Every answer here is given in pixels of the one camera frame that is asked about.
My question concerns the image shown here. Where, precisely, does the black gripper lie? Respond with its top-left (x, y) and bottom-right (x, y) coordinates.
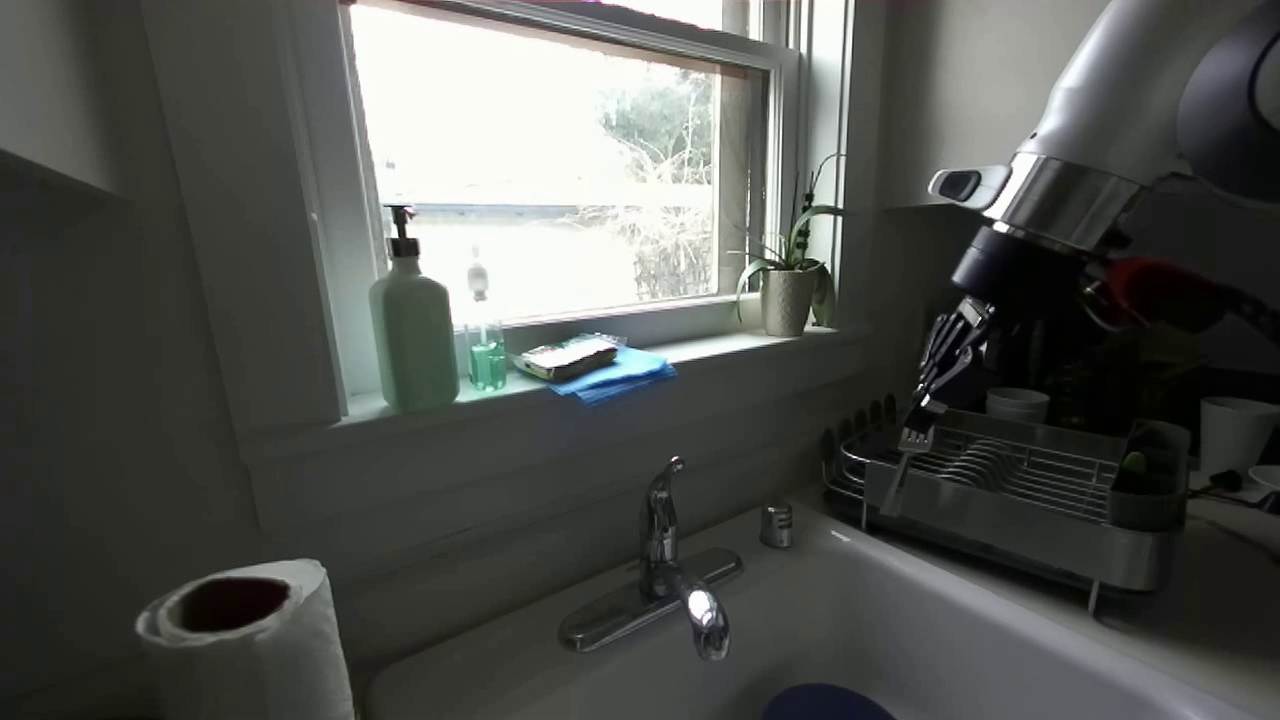
top-left (911, 224), bottom-right (1113, 417)

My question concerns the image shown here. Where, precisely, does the metal fork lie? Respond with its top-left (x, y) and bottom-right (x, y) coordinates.
top-left (882, 383), bottom-right (944, 523)

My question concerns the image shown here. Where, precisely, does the blue bowl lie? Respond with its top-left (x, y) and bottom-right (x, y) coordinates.
top-left (761, 681), bottom-right (901, 720)

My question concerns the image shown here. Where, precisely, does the stainless dish drying rack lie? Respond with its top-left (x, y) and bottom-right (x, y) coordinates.
top-left (816, 390), bottom-right (1198, 618)

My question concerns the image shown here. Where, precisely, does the white kitchen sink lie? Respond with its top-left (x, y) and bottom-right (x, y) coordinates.
top-left (366, 497), bottom-right (1280, 720)

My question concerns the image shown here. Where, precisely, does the pale green plastic cup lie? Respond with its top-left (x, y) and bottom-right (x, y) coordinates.
top-left (984, 383), bottom-right (1058, 429)

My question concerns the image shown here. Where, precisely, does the black coffee maker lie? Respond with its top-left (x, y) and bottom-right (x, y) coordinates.
top-left (993, 315), bottom-right (1206, 431)

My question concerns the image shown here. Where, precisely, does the orchid in white pot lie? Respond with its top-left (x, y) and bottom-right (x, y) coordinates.
top-left (732, 150), bottom-right (853, 339)

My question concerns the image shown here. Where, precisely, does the dark grey utensil caddy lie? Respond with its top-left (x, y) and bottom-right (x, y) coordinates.
top-left (1107, 417), bottom-right (1198, 534)

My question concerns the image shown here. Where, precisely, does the blue folded cloth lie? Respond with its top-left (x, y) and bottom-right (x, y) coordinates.
top-left (550, 344), bottom-right (681, 406)

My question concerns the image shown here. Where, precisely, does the chrome faucet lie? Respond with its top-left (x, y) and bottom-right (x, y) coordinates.
top-left (557, 451), bottom-right (750, 666)

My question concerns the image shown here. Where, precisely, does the dark dish sponge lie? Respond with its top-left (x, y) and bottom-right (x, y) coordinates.
top-left (513, 330), bottom-right (624, 386)

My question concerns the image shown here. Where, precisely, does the white framed window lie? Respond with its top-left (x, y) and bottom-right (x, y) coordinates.
top-left (283, 0), bottom-right (861, 431)

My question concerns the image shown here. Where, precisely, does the small green liquid bottle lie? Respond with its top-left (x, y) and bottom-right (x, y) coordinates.
top-left (458, 250), bottom-right (515, 399)

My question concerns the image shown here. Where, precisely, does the pale green soap dispenser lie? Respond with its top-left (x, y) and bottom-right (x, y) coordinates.
top-left (367, 200), bottom-right (464, 417)

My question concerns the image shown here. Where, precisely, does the white paper towel roll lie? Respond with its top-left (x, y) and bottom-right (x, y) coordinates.
top-left (131, 551), bottom-right (362, 720)

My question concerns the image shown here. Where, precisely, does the red-orange cable wrap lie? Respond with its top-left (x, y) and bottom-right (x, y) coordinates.
top-left (1100, 250), bottom-right (1212, 324)

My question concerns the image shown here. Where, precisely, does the large white wall cabinet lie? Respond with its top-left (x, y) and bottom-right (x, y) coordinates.
top-left (876, 0), bottom-right (1115, 215)

